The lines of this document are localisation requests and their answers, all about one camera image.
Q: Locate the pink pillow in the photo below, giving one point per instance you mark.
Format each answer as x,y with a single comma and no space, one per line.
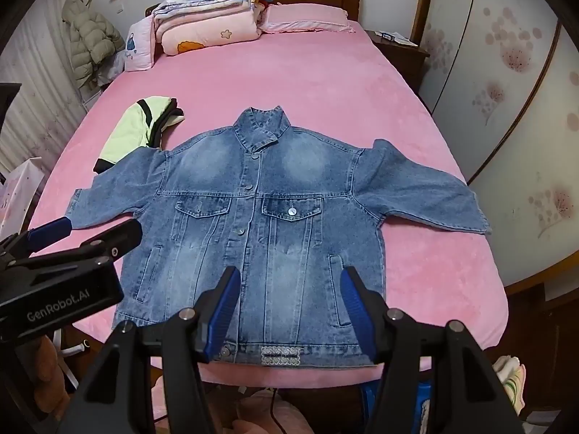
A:
307,18

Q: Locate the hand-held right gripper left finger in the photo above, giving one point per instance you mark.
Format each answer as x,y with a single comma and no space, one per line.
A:
224,312

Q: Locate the blue denim jacket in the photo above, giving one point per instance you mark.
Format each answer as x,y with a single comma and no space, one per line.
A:
280,235

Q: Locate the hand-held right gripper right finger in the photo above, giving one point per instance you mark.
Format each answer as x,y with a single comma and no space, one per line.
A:
355,307

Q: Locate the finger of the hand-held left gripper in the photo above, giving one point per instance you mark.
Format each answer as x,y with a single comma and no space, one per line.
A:
49,233
113,239

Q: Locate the person's pink clothing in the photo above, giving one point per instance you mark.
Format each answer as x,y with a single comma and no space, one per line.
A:
258,411

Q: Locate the pale curtain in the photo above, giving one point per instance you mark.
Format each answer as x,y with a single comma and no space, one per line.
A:
36,99

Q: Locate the blue plastic container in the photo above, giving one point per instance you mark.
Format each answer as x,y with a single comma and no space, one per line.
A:
425,402

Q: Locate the wooden nightstand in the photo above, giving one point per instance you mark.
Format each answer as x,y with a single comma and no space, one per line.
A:
407,63

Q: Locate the folded pink floral quilt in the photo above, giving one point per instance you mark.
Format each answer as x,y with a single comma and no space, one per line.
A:
203,18

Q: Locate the pale green puffer coat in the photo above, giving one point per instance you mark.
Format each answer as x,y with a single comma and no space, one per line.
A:
90,36

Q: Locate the person's left forearm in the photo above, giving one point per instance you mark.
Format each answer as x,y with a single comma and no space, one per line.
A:
47,366

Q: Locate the pink bed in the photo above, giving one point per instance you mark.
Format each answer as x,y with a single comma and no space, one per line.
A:
339,99

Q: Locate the white printed pillow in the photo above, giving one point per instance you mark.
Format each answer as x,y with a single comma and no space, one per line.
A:
138,45

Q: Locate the floral wardrobe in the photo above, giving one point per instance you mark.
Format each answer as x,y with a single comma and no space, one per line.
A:
497,77

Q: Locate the green and black jacket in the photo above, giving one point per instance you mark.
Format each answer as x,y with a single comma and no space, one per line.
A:
126,131

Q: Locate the papers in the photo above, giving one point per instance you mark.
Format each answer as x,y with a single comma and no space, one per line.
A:
393,37

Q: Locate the white green striped cloth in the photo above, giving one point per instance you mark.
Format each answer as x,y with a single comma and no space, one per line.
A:
509,375

